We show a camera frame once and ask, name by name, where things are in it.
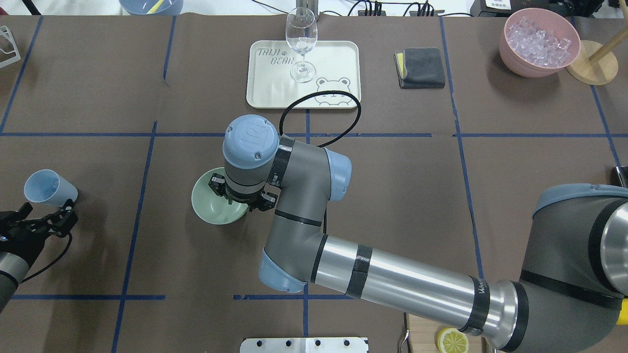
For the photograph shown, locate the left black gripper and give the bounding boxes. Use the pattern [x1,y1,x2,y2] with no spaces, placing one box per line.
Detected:
[0,199,79,268]

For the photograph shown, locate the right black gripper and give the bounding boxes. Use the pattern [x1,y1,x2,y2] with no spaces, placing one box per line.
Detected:
[209,172,278,212]

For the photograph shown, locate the light blue cup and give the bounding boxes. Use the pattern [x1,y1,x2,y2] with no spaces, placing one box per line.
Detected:
[23,169,79,207]

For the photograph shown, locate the green bowl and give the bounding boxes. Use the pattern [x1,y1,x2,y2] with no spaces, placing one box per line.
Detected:
[191,167,248,225]

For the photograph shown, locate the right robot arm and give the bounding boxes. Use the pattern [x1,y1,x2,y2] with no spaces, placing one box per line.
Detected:
[210,115,627,353]

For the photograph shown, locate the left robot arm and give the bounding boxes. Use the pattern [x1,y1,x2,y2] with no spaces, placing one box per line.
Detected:
[0,199,78,309]

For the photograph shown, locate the blue bowl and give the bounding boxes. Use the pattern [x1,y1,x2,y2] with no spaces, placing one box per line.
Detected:
[118,0,184,16]

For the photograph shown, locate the pink bowl with ice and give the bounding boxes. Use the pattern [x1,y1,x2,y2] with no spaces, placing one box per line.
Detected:
[499,7,580,78]

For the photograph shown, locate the metal ice scoop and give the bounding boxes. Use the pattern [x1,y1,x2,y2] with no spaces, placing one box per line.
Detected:
[614,167,628,188]

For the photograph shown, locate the cream bear tray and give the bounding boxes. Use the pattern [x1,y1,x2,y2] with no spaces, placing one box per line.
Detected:
[246,40,362,109]

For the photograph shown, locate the clear wine glass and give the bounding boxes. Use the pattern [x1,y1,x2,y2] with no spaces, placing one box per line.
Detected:
[285,7,318,83]

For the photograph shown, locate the grey folded cloth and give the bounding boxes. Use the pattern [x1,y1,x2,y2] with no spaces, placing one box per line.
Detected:
[394,47,445,89]

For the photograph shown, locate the wooden cutting board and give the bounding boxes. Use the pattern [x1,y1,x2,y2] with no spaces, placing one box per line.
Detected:
[402,314,496,353]

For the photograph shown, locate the yellow plastic fork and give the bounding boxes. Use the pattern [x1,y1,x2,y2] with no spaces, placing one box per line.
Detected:
[146,0,164,14]

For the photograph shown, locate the lemon half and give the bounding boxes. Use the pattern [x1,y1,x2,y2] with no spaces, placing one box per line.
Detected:
[435,327,470,353]

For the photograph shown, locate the wooden mug tree stand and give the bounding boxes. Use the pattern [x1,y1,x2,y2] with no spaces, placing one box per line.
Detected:
[567,26,628,86]

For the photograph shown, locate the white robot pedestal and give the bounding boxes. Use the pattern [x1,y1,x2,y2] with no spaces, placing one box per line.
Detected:
[239,337,369,353]

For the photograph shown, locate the white wire cup rack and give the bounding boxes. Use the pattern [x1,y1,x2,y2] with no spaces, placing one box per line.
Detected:
[0,26,22,69]

